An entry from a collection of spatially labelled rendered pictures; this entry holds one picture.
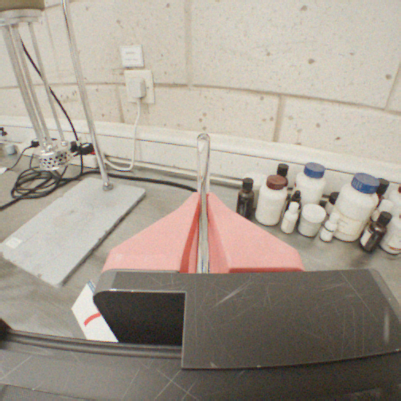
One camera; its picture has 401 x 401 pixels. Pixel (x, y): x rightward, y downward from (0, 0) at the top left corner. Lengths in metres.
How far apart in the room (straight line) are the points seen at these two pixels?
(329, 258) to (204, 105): 0.45
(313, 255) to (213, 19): 0.52
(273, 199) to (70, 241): 0.41
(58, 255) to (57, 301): 0.09
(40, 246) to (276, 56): 0.62
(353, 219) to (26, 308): 0.59
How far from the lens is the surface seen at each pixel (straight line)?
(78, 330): 0.39
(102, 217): 0.53
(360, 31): 0.57
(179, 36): 0.61
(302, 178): 0.50
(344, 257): 0.50
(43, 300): 0.45
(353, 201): 0.47
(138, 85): 0.65
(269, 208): 0.47
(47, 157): 0.47
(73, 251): 0.48
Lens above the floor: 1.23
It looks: 37 degrees down
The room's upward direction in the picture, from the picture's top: straight up
